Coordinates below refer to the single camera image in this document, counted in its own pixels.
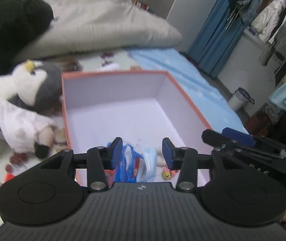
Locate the blue face mask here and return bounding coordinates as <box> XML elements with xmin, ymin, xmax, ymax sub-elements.
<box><xmin>136</xmin><ymin>147</ymin><xmax>157</xmax><ymax>183</ymax></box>

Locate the fruit print table cloth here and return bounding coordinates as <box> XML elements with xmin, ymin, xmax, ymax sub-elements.
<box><xmin>0</xmin><ymin>47</ymin><xmax>249</xmax><ymax>231</ymax></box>

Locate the blue red plastic bag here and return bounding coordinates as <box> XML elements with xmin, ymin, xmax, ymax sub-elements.
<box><xmin>105</xmin><ymin>143</ymin><xmax>144</xmax><ymax>187</ymax></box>

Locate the black clothing pile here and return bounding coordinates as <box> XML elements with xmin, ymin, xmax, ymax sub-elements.
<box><xmin>0</xmin><ymin>0</ymin><xmax>54</xmax><ymax>75</ymax></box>

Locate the blue curtain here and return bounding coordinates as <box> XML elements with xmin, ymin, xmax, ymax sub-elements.
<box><xmin>187</xmin><ymin>0</ymin><xmax>245</xmax><ymax>78</ymax></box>

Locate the grey white penguin plush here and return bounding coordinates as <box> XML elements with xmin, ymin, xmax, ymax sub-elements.
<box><xmin>0</xmin><ymin>60</ymin><xmax>62</xmax><ymax>113</ymax></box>

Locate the yellow pink feather toy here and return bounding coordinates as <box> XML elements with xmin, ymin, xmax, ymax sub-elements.
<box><xmin>161</xmin><ymin>166</ymin><xmax>180</xmax><ymax>180</ymax></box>

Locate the grey quilt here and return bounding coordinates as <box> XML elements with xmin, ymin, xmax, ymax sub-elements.
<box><xmin>14</xmin><ymin>0</ymin><xmax>182</xmax><ymax>63</ymax></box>

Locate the pink cardboard shoe box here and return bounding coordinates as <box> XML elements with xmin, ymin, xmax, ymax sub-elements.
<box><xmin>61</xmin><ymin>70</ymin><xmax>214</xmax><ymax>189</ymax></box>

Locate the white waste bin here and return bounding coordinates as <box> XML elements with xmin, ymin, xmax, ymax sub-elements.
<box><xmin>228</xmin><ymin>87</ymin><xmax>255</xmax><ymax>111</ymax></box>

